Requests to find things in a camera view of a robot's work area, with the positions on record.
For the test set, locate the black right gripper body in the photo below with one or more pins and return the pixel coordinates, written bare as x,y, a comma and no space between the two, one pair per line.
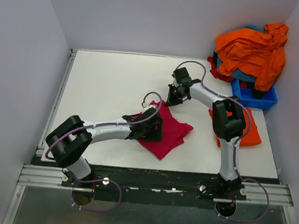
180,96

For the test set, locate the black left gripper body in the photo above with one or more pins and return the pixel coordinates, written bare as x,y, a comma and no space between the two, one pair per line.
150,134

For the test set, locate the magenta t-shirt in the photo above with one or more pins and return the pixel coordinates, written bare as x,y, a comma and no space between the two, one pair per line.
173,133

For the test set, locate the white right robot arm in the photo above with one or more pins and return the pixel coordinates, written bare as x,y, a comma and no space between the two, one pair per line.
227,119

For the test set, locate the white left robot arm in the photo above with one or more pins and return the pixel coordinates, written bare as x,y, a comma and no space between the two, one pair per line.
69,140

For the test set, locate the red t-shirt in pile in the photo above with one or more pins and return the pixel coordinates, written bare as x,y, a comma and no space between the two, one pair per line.
216,74

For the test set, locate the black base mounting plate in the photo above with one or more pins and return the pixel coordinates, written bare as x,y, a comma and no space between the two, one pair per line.
145,186

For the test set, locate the blue plastic bin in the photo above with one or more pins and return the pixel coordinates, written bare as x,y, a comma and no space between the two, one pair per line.
247,98

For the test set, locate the folded orange t-shirt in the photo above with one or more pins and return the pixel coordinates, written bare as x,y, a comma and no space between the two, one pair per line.
252,138

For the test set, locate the crumpled orange t-shirt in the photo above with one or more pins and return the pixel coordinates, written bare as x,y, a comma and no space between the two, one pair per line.
254,53

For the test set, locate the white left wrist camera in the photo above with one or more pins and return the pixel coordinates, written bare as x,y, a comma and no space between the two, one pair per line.
149,106

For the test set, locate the aluminium extrusion rail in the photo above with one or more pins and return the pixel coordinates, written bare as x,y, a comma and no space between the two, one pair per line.
40,176

